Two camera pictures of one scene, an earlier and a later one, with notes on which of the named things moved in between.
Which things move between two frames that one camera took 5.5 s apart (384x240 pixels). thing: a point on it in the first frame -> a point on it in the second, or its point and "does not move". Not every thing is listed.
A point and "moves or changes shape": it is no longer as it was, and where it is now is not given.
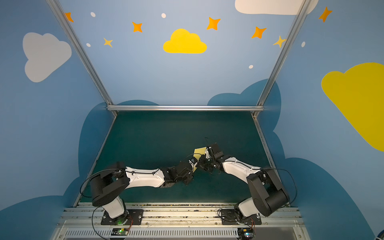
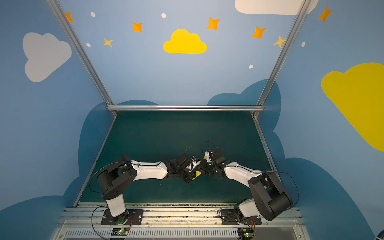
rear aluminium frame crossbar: x=185 y=108 does not move
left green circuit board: x=119 y=231 does not move
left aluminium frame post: x=82 y=52 does not move
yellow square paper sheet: x=200 y=150 moves or changes shape
